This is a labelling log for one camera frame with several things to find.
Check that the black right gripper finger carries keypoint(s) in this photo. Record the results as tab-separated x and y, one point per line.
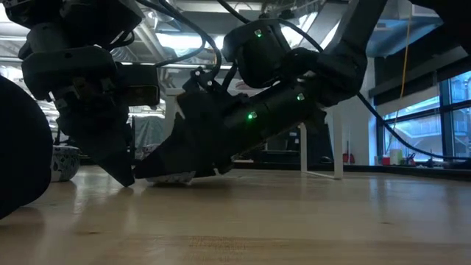
180	154

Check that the red container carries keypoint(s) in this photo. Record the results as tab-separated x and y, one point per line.
385	160

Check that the tall black candlestick holder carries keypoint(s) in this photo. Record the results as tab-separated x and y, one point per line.
22	147

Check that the white perforated metal shelf riser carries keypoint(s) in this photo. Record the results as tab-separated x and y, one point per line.
338	147

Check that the long tube light bar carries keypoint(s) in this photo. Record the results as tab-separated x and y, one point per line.
140	64

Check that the red dustpan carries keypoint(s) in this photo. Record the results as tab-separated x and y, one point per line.
347	158

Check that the black partition wall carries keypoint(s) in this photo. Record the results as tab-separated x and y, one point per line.
316	143

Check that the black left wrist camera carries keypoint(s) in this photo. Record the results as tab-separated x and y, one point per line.
140	86

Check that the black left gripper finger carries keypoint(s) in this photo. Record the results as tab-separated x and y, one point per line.
106	143

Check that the white plastic jug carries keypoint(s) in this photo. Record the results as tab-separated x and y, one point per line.
395	157

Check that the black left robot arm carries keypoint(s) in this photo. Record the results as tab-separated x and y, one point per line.
92	18

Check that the grey curtain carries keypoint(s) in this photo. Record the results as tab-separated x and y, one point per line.
151	132

